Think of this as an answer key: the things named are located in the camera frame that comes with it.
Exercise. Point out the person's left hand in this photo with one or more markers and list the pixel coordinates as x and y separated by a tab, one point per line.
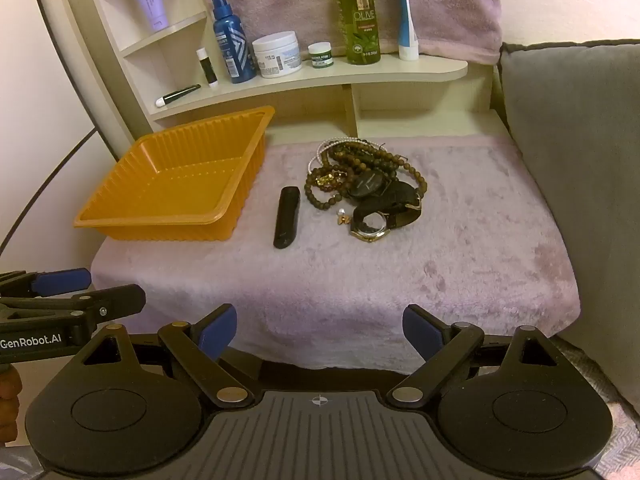
9	400

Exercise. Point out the purple cosmetic tube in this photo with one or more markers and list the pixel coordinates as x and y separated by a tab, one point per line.
150	2

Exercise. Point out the blue spray bottle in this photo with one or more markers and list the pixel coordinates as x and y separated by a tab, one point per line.
232	45

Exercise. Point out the grey patterned cloth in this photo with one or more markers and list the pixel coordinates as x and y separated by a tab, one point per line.
600	375

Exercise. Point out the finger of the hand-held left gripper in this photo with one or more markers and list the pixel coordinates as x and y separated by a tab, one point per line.
60	281
125	297

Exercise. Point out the green liquid bottle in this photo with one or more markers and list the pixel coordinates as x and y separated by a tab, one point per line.
359	15

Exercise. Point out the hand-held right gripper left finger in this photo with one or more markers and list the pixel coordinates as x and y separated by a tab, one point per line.
220	332

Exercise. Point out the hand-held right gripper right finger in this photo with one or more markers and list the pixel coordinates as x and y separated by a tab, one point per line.
422	332

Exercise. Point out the black tube white cap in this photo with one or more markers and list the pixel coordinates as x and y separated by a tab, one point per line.
180	94

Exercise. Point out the beige wooden shelf unit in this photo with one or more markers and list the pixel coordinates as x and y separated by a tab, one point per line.
400	72

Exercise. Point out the white green lip balm stick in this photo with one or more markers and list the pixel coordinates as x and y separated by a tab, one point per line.
207	67

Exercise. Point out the small green white jar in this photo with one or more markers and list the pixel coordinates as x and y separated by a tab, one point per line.
320	57

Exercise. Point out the white cream jar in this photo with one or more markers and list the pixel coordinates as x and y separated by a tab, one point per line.
277	55

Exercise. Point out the pink fleece table blanket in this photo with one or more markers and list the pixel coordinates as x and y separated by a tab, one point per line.
475	260

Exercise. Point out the grey sofa cushion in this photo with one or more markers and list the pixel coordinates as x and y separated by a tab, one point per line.
575	160

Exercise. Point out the orange plastic tray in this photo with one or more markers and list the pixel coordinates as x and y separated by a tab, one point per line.
165	190

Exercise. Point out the blue white tube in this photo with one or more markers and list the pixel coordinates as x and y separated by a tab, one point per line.
407	25

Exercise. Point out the black rectangular case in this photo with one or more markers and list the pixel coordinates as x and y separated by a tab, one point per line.
286	217

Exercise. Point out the black faced wristwatch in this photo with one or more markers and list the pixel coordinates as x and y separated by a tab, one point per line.
367	184

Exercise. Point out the curved beige side panel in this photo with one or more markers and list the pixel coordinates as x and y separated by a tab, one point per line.
87	45

